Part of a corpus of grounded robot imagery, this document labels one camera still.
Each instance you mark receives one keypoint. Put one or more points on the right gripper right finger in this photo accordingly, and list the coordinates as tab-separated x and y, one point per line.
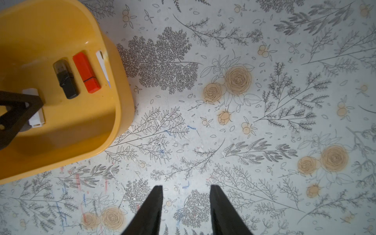
224	218

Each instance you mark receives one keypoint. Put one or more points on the black usb drive clear cap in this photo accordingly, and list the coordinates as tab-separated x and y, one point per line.
65	78

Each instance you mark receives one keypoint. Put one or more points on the red usb flash drive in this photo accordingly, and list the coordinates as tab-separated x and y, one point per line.
86	72

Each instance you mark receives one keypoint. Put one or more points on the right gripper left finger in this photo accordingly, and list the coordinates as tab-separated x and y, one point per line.
148	218

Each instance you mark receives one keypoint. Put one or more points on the yellow plastic storage box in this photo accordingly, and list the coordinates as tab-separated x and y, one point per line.
34	35

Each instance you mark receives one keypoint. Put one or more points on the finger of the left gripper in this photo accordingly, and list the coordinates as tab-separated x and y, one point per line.
22	108

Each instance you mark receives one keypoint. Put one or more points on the white purple usb flash drive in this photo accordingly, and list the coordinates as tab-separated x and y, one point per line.
102	57

